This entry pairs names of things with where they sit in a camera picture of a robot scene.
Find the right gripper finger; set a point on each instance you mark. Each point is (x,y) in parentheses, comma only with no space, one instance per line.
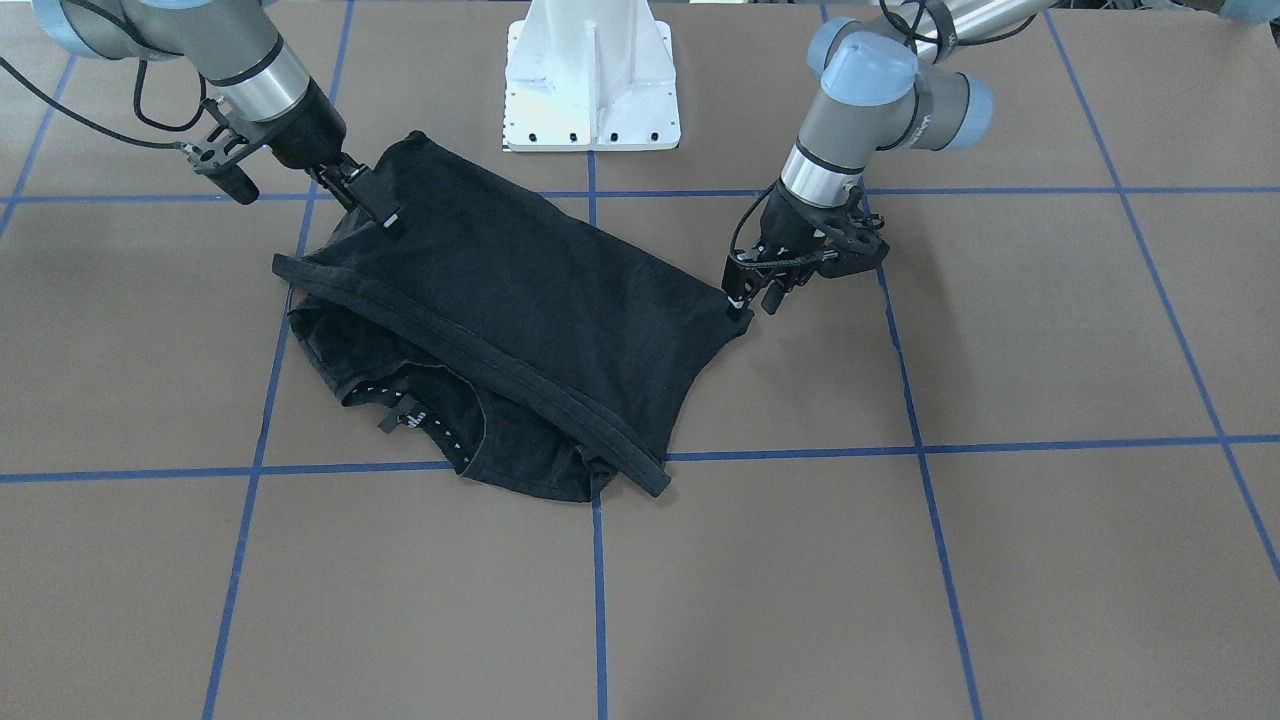
(378,195)
(341,182)

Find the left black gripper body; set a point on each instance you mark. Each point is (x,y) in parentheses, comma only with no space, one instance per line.
(781,222)

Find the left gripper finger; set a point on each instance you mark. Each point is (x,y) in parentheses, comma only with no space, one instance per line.
(744,276)
(777,285)

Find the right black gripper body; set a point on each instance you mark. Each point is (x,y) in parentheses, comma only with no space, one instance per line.
(307,128)

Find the black t-shirt with logo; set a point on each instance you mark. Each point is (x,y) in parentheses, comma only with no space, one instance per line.
(538,353)

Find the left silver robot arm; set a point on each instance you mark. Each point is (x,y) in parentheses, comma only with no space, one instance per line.
(880,89)

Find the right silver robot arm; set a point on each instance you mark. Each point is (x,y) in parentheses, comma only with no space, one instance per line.
(253,85)

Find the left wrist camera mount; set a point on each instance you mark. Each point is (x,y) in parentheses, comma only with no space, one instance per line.
(854,242)

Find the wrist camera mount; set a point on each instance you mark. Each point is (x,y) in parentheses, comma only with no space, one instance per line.
(218,156)
(854,242)

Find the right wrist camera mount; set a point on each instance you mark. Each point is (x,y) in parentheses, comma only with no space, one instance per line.
(218,156)

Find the white central pedestal column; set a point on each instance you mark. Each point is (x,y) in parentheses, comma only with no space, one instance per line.
(587,76)

